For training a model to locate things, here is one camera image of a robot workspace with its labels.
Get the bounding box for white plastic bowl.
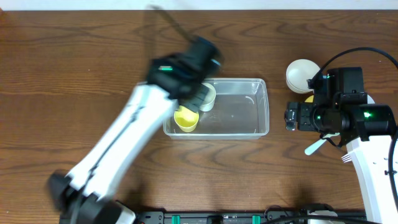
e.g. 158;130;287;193
286;59;320;94

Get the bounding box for light green plastic spoon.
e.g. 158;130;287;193
304;133;340;156

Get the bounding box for white plastic fork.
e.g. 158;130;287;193
341;153;352;163

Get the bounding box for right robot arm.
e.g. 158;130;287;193
285;102;397;223

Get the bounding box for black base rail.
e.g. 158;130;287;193
133;210;368;224

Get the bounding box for grey plastic bowl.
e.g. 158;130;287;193
367;95;375;105

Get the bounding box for clear plastic container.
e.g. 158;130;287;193
163;78;269;140

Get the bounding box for white plastic cup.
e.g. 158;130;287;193
200;83;216;112

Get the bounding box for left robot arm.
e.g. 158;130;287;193
48;52;220;223

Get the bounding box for yellow plastic cup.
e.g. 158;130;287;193
174;106;199;133

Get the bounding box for yellow plastic bowl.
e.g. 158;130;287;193
305;95;314;103

